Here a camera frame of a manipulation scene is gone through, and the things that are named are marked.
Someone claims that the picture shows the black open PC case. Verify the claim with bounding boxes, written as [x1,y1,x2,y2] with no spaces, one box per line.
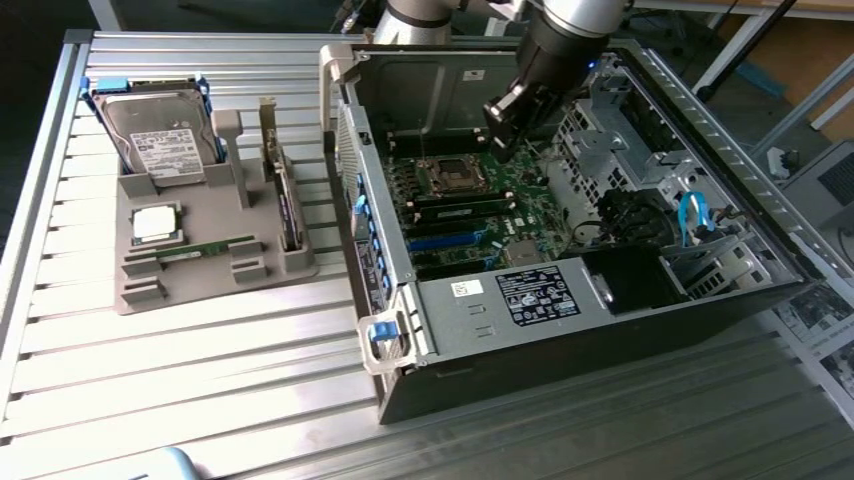
[317,37,825,426]

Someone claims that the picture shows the blue disk caddy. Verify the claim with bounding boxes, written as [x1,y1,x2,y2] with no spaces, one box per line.
[77,72,217,167]

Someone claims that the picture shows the black power supply label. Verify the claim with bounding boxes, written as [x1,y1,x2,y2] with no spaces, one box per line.
[492,266,583,329]

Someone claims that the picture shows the black installed RAM stick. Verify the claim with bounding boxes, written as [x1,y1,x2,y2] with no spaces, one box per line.
[413,197,512,222]

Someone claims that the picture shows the black wire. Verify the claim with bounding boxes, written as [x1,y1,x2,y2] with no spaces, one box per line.
[569,218,609,247]

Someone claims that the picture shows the black fan shroud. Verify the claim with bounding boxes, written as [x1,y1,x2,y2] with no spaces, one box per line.
[580,246,695,317]

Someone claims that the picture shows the long grey case handle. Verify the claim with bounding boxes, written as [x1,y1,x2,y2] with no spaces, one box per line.
[317,43,368,137]

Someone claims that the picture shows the blue disk wire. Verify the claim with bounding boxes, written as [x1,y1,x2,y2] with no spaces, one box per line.
[675,190,721,248]

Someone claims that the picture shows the grey parts rack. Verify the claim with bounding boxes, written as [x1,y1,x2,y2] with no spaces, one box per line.
[113,109,324,317]

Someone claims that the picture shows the graphics card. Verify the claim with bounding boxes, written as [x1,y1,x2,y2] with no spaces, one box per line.
[256,96,310,254]

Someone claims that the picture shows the CPU socket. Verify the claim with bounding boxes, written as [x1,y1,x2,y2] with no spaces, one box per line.
[412,153,498,197]

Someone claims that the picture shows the silver hard disk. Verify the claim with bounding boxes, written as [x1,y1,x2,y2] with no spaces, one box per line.
[90,89,210,189]

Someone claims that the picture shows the black stand pole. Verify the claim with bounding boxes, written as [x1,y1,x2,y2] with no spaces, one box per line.
[695,0,803,101]

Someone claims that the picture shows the green motherboard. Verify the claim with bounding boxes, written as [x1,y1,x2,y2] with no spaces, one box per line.
[382,130,576,282]

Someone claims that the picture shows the silver CPU chip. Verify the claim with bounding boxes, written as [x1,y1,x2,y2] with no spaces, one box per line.
[129,205,184,241]

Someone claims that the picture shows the green RAM stick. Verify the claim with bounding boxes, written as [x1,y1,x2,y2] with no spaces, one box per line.
[154,235,260,262]

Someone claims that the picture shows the white desk frame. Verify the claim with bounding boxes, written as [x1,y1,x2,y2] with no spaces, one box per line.
[624,0,854,132]

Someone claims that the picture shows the white power strip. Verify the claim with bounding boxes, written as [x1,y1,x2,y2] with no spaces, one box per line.
[764,146,803,179]

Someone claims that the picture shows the grey power supply unit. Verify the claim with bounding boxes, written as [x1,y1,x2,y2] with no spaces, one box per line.
[398,257,619,359]

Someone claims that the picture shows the silver chipset heatsink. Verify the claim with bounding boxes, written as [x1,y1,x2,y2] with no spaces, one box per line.
[505,241,542,267]

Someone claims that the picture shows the brown cardboard box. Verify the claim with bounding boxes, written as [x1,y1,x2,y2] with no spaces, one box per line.
[715,13,854,109]

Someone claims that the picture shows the black RAM slot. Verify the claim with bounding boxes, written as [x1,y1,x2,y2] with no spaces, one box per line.
[402,191,514,209]
[386,127,488,151]

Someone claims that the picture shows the light blue object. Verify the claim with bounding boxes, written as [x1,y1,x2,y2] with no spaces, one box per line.
[121,445,202,480]

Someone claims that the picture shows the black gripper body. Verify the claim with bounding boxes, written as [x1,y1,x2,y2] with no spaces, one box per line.
[513,18,607,104]

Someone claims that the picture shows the printed paper sheets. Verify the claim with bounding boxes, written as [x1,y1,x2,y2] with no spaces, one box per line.
[771,281,854,402]

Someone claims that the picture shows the short grey case handle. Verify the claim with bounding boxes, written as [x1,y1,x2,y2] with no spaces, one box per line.
[356,308,429,377]

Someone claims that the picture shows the metal disk bay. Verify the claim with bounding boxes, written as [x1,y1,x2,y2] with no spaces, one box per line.
[551,52,709,194]

